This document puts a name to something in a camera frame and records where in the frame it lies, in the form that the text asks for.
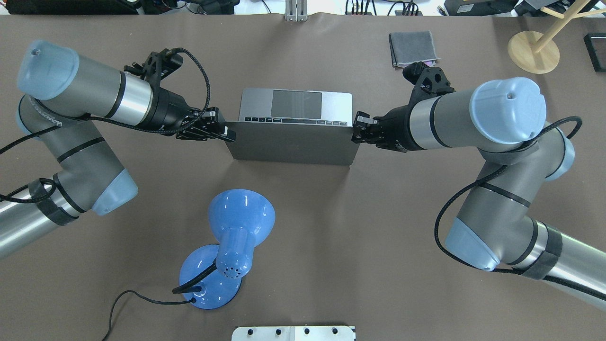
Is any folded grey cloth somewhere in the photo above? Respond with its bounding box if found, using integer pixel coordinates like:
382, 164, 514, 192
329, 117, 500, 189
388, 30, 440, 68

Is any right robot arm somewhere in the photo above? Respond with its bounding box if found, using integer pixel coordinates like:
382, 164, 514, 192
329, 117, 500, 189
351, 75, 605, 310

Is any black lamp power cable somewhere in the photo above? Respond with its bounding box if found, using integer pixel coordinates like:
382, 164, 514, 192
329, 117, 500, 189
101, 290, 196, 341

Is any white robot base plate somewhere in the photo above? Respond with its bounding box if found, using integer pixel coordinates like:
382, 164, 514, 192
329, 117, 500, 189
231, 325, 357, 341

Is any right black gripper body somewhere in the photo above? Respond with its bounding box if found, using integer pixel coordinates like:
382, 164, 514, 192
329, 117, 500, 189
355, 105, 423, 153

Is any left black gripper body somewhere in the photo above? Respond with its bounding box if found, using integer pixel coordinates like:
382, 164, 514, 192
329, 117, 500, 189
150, 89, 225, 141

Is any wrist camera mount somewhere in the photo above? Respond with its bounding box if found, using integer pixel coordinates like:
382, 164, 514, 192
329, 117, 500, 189
123, 48, 183, 85
402, 62, 455, 102

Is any grey aluminium laptop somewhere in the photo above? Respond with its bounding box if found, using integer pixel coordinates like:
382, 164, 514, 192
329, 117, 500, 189
226, 87, 359, 166

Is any wooden mug tree stand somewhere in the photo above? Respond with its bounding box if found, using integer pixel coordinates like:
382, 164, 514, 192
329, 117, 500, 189
507, 0, 606, 74

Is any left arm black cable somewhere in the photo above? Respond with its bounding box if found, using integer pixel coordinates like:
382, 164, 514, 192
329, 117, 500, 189
0, 47, 212, 204

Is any aluminium frame post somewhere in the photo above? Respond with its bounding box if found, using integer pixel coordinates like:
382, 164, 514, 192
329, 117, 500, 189
285, 0, 308, 22

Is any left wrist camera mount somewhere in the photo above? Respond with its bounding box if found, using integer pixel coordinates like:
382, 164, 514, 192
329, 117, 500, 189
123, 48, 183, 85

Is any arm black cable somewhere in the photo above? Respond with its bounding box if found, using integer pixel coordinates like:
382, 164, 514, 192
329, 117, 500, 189
435, 117, 606, 289
0, 47, 212, 204

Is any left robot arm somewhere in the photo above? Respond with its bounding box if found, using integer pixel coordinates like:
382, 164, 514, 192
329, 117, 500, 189
0, 40, 235, 258

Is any black tray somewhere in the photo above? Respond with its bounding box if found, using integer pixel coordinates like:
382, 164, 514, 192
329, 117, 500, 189
583, 33, 606, 72

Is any blue desk lamp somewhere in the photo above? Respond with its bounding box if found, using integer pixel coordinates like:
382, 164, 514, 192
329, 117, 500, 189
172, 188, 276, 309

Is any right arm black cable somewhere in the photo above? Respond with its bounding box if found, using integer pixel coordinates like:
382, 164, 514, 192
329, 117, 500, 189
435, 117, 606, 289

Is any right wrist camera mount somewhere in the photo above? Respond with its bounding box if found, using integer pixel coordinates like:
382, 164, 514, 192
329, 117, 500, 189
402, 62, 455, 102

